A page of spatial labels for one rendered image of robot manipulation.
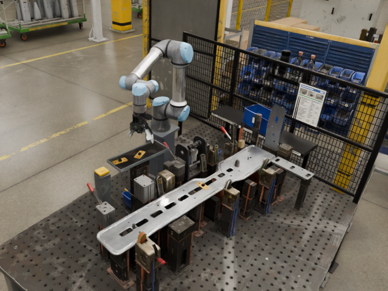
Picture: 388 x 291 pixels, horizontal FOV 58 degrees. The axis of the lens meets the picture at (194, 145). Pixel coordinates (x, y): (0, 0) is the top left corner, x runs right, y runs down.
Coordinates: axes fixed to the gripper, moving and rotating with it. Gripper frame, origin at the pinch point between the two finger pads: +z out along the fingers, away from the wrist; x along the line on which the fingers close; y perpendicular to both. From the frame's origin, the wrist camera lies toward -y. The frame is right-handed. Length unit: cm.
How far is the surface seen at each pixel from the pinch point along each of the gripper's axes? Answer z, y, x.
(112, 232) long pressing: 26, 50, 9
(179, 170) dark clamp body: 20.1, -7.9, 21.7
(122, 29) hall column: 123, -665, -404
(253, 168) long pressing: 26, -39, 63
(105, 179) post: 14.0, 26.2, -9.1
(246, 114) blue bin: 15, -96, 44
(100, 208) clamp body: 20.1, 42.3, -2.5
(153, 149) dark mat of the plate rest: 10.3, -8.0, 3.7
